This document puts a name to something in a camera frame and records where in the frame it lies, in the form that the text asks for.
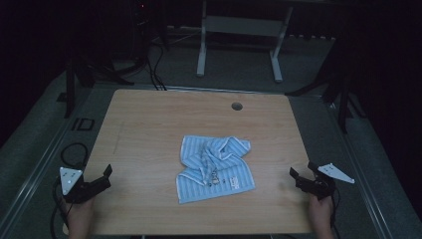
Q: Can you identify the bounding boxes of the metal floor rail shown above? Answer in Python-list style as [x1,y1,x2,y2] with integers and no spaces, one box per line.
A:
[0,87,112,235]
[322,96,396,239]

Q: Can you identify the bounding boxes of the person's left hand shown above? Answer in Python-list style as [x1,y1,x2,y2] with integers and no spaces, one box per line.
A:
[64,197,96,239]

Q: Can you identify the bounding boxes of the white metal desk frame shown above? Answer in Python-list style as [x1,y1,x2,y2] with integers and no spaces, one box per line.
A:
[196,0,295,84]

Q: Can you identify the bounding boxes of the blue striped towel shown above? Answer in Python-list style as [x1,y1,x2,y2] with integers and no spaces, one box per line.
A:
[175,134,257,205]

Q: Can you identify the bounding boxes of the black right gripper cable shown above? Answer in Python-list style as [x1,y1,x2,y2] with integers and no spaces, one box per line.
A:
[329,186,343,239]

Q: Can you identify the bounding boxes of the person's right hand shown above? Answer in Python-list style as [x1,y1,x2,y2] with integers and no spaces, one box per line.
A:
[309,195,334,239]

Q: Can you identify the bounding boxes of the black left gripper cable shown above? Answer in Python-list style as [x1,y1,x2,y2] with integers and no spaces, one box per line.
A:
[49,141,91,239]

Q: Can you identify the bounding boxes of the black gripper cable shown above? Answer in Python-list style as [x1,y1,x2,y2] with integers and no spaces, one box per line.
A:
[49,141,91,239]
[329,186,343,239]

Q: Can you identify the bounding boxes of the black metal stand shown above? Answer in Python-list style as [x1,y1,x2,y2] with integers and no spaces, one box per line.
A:
[64,58,135,120]
[284,64,367,134]

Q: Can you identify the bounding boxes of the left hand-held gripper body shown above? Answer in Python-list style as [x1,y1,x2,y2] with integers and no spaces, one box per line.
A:
[59,166,101,204]

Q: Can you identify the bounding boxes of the black floor cables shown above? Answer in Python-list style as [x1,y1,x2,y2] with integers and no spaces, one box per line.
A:
[144,41,168,92]

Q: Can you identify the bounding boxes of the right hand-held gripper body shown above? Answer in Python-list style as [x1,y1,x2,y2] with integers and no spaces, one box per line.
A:
[296,162,355,200]

